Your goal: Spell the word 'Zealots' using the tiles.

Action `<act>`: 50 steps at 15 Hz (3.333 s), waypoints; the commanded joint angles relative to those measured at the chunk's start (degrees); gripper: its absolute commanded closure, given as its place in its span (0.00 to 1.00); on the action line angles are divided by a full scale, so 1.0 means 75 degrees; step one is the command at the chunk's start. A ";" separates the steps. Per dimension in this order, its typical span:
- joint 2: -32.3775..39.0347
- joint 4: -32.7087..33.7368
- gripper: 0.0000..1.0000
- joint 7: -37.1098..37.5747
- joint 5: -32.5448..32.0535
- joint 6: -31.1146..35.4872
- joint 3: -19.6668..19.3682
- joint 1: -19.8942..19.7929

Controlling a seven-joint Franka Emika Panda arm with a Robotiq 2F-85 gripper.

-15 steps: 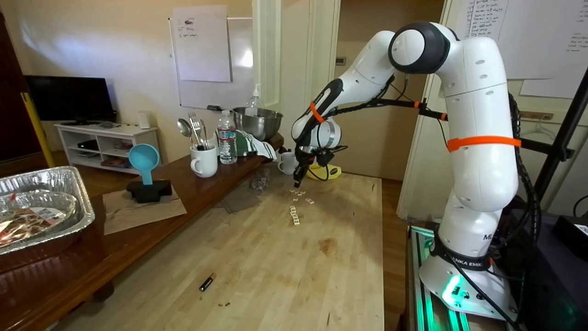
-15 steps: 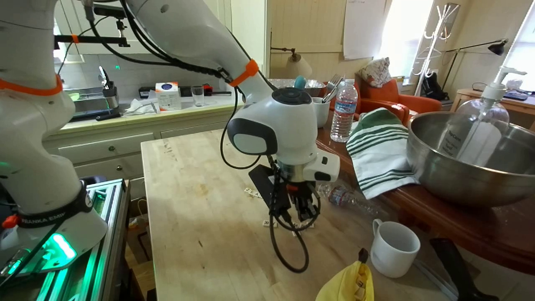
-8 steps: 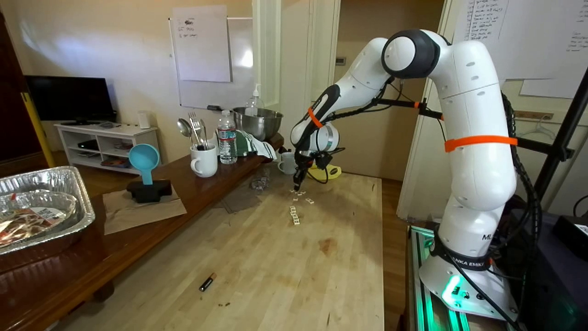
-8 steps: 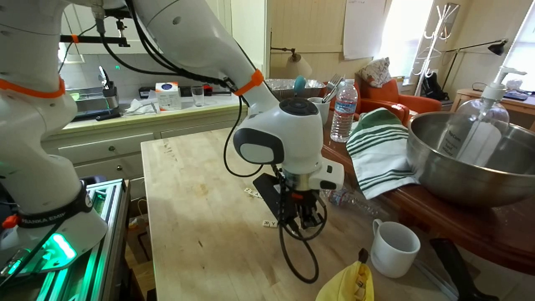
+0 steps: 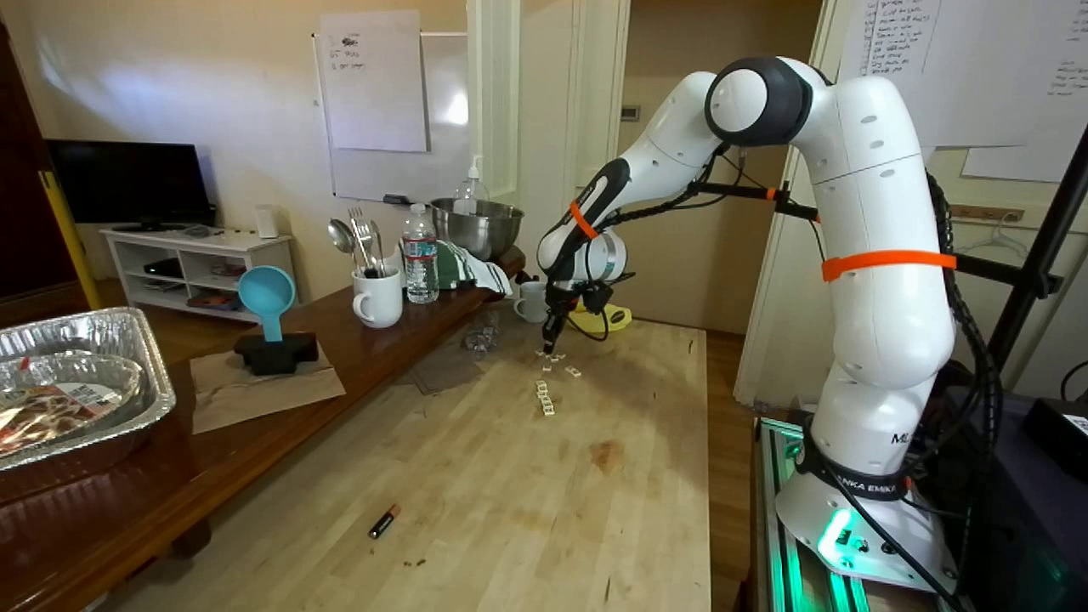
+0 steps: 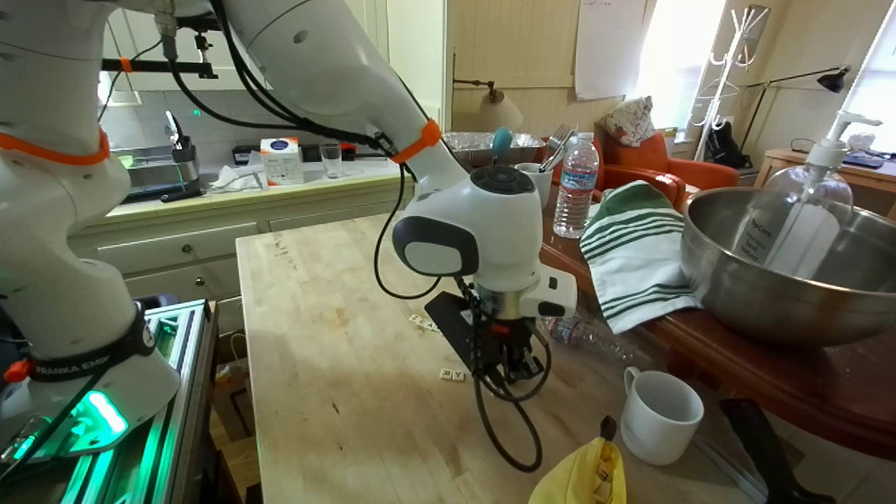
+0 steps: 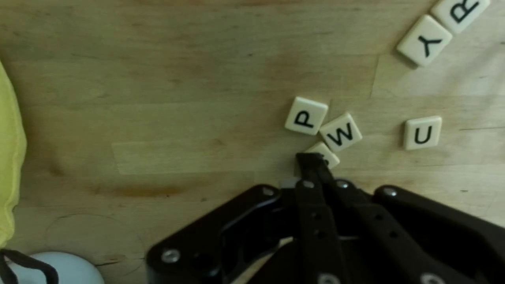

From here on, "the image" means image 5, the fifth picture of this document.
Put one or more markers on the black box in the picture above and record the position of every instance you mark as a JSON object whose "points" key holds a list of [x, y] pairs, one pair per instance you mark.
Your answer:
{"points": [[1058, 425]]}

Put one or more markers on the metal fork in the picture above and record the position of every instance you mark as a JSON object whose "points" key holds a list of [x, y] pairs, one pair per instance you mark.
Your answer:
{"points": [[363, 234]]}

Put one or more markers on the clear plastic water bottle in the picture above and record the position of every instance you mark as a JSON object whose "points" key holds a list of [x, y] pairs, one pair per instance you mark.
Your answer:
{"points": [[420, 255]]}

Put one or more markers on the white cylinder speaker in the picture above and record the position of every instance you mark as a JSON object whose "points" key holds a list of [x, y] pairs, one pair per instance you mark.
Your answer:
{"points": [[266, 221]]}

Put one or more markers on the yellow flat object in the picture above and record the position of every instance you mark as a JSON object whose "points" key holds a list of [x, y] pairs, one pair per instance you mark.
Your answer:
{"points": [[614, 318]]}

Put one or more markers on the yellow spirit level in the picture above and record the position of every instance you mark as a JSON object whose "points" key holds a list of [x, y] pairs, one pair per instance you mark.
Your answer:
{"points": [[72, 242]]}

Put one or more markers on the large white paper sheet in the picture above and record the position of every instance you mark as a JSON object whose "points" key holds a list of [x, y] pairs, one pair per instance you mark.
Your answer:
{"points": [[371, 81]]}

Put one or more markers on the black television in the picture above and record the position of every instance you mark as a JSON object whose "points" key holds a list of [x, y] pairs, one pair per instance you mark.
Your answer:
{"points": [[127, 181]]}

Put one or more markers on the white mug with utensils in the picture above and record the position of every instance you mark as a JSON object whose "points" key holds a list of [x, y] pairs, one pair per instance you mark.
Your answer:
{"points": [[379, 299]]}

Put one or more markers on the clear pump dispenser bottle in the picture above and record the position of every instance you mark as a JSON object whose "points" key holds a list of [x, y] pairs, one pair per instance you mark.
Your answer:
{"points": [[469, 189]]}

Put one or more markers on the blue measuring scoop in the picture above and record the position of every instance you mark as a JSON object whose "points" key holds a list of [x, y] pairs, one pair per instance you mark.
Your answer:
{"points": [[266, 296]]}

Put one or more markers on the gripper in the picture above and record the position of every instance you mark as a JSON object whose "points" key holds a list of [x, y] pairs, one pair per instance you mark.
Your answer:
{"points": [[557, 299]]}

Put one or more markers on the written paper sheets on wall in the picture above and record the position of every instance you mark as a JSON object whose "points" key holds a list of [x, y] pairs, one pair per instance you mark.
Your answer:
{"points": [[977, 68]]}

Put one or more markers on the green striped white cloth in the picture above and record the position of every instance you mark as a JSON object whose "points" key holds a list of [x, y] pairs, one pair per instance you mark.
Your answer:
{"points": [[472, 270]]}

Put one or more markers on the whiteboard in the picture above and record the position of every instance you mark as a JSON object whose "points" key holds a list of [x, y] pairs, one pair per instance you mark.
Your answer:
{"points": [[442, 127]]}

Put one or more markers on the steel mixing bowl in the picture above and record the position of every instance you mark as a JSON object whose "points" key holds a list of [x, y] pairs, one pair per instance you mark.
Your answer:
{"points": [[478, 228]]}

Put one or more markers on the black stand pole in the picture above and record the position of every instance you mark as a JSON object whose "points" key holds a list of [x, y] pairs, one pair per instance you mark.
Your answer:
{"points": [[1041, 255]]}

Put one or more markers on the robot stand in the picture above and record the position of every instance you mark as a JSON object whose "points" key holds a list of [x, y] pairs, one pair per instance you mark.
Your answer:
{"points": [[778, 527]]}

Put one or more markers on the black and copper battery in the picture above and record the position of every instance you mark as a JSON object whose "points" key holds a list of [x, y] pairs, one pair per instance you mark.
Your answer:
{"points": [[384, 520]]}

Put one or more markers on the black block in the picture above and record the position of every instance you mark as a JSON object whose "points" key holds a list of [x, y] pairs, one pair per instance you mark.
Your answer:
{"points": [[276, 353]]}

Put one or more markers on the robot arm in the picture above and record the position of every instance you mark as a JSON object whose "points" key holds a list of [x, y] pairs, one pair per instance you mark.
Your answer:
{"points": [[884, 323]]}

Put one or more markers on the dark wooden table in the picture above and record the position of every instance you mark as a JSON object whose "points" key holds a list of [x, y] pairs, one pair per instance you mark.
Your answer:
{"points": [[102, 501]]}

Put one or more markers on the large foil baking tray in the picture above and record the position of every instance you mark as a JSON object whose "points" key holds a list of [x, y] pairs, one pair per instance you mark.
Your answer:
{"points": [[136, 357]]}

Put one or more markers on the white low shelf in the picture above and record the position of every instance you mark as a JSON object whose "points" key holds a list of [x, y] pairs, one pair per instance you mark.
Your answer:
{"points": [[200, 268]]}

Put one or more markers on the brown paper sheet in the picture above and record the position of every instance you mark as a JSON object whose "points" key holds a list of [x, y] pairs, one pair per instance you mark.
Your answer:
{"points": [[255, 395]]}

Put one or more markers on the crumpled clear plastic wrap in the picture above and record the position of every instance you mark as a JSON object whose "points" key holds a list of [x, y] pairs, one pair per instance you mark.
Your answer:
{"points": [[480, 338]]}

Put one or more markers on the white clothes hanger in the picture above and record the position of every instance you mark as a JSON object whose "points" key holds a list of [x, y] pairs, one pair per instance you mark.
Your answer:
{"points": [[1003, 240]]}

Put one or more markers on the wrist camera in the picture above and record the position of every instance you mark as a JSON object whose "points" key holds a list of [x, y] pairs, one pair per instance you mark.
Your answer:
{"points": [[595, 297]]}

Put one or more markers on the wall thermostat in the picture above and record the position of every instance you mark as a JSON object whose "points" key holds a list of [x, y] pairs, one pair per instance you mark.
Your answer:
{"points": [[630, 113]]}

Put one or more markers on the metal spoon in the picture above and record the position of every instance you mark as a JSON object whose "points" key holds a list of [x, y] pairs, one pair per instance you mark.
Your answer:
{"points": [[342, 236]]}

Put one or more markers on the small white mug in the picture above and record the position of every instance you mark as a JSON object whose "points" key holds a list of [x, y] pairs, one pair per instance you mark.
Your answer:
{"points": [[533, 303]]}

